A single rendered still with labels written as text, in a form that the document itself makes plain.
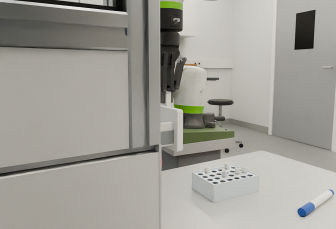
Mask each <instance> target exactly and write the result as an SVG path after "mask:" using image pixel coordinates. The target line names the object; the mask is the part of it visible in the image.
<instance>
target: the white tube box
mask: <svg viewBox="0 0 336 229"><path fill-rule="evenodd" d="M237 167H238V168H240V175H236V173H235V168H237ZM222 170H226V169H225V166H221V167H215V168H210V172H209V174H206V173H205V170H199V171H194V172H192V184H191V187H192V188H193V189H194V190H195V191H197V192H198V193H200V194H201V195H203V196H204V197H206V198H207V199H209V200H210V201H211V202H213V203H214V202H218V201H222V200H226V199H230V198H234V197H238V196H242V195H246V194H250V193H254V192H258V191H259V175H258V174H256V173H254V172H252V171H249V170H247V172H246V173H242V167H240V166H238V165H236V164H231V165H230V168H229V170H226V171H227V178H223V177H222Z"/></svg>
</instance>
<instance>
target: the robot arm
mask: <svg viewBox="0 0 336 229"><path fill-rule="evenodd" d="M204 1H217V0H204ZM183 2H184V0H160V103H161V105H162V106H167V107H171V103H173V105H174V108H176V109H181V110H182V111H183V129H204V128H206V127H209V128H215V127H216V123H215V122H217V121H225V117H224V116H215V114H214V113H213V112H208V111H204V108H205V100H206V86H207V72H206V70H205V69H203V68H201V67H197V66H190V65H184V64H185V63H186V61H187V58H186V57H183V56H181V55H180V51H179V45H180V34H179V33H178V32H181V31H182V30H183ZM176 61H177V63H176V65H175V62H176Z"/></svg>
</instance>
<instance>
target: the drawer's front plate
mask: <svg viewBox="0 0 336 229"><path fill-rule="evenodd" d="M166 122H173V130H174V143H173V145H170V146H165V147H166V148H168V149H171V150H173V151H175V152H180V151H182V150H183V110H182V109H178V108H173V107H169V106H164V105H160V123H166Z"/></svg>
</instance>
